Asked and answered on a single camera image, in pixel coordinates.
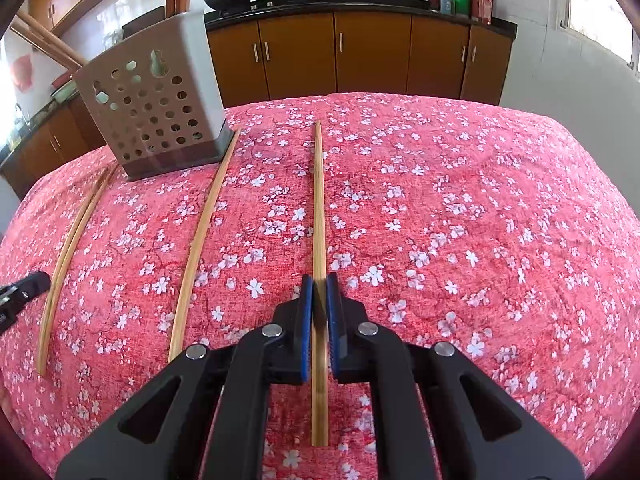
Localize brown lower kitchen cabinets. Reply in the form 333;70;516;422
207;11;513;106

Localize left side counter cabinet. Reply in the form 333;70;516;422
1;96;105;200

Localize pink floral tablecloth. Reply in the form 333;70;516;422
1;93;639;474

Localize wooden chopstick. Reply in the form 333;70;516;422
311;120;329;448
35;164;118;377
167;128;241;363

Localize window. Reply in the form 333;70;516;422
561;0;639;76

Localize wooden chopsticks in holder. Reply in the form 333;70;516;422
10;9;88;73

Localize perforated grey utensil holder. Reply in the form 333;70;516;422
73;12;232;181

